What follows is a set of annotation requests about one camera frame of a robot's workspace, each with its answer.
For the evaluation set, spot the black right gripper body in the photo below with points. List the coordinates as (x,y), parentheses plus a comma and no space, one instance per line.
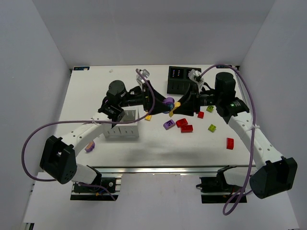
(195,99)

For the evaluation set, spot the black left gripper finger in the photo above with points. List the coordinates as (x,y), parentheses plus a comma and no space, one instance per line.
(156,96)
(158,109)

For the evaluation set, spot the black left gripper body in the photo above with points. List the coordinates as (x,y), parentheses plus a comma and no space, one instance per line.
(146,97)

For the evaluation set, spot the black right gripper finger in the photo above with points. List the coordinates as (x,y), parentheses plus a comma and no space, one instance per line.
(187,94)
(185,109)

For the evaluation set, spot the yellow curved lego piece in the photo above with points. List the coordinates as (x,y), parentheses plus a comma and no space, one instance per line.
(176,105)

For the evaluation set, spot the purple round lego piece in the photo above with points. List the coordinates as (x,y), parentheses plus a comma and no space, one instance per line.
(170,102)

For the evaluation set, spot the yellow long lego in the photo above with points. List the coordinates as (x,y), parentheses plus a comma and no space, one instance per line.
(148,118)

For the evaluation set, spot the purple sloped lego brick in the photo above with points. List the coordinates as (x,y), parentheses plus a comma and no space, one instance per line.
(169,124)

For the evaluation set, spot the purple orange lego piece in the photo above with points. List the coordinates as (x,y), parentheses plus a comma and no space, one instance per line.
(90,146)

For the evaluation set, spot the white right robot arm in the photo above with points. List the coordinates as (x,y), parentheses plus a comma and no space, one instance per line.
(275,173)

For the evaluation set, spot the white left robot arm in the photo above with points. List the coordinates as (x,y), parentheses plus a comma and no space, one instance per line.
(59,154)

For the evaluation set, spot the lime green small lego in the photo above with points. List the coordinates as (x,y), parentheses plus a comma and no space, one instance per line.
(210,109)

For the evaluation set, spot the small red lego brick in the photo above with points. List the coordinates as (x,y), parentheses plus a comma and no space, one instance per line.
(200,115)

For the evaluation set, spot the red sloped lego brick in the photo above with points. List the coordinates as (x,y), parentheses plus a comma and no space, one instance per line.
(181,122)

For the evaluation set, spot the black double bin container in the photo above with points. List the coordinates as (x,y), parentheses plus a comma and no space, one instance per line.
(178,81)

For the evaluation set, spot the lime green lego brick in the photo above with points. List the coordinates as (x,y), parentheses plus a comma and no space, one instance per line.
(212,128)

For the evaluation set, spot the white double bin container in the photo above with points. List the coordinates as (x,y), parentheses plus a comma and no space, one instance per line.
(127,128)

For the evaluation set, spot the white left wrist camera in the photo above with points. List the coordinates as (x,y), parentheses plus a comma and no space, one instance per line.
(142,75)

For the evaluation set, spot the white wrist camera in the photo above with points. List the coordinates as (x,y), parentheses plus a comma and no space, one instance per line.
(195,76)
(142,75)

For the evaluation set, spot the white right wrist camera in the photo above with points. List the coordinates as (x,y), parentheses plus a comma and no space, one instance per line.
(195,76)

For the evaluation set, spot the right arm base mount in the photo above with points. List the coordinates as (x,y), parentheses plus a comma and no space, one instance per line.
(217,185)

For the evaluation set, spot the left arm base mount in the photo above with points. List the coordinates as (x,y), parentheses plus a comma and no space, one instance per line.
(108,191)

